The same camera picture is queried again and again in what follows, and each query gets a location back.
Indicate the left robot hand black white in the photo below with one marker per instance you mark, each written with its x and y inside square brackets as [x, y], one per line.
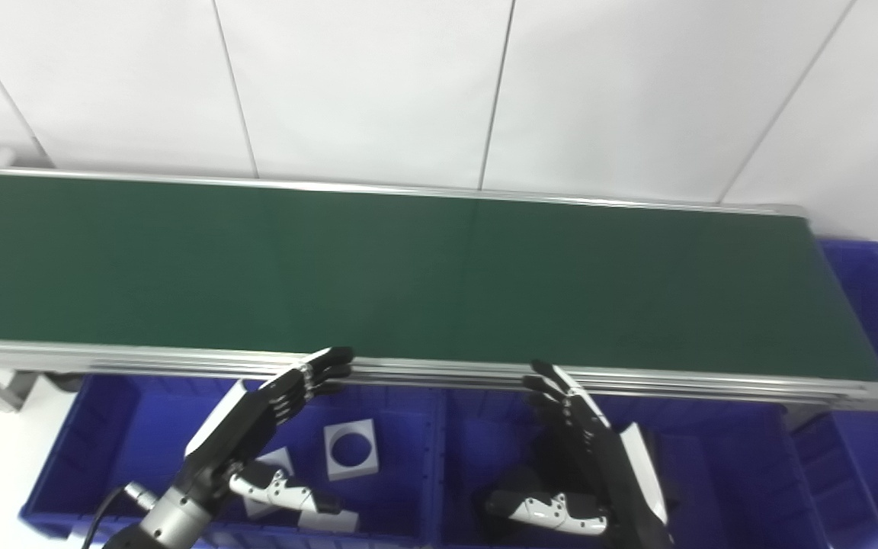
[233, 435]

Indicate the blue plastic bin with parts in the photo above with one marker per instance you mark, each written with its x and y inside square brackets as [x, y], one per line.
[126, 457]

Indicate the empty blue plastic bin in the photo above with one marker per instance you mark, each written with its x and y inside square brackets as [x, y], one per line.
[728, 488]

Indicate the black conveyor drive motor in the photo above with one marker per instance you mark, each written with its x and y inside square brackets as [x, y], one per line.
[64, 381]

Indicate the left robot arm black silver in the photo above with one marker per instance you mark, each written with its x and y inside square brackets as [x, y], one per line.
[168, 518]

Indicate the green conveyor belt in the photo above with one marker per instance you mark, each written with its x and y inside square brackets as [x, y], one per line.
[447, 282]
[439, 374]

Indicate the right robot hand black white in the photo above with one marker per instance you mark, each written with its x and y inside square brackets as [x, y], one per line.
[607, 473]

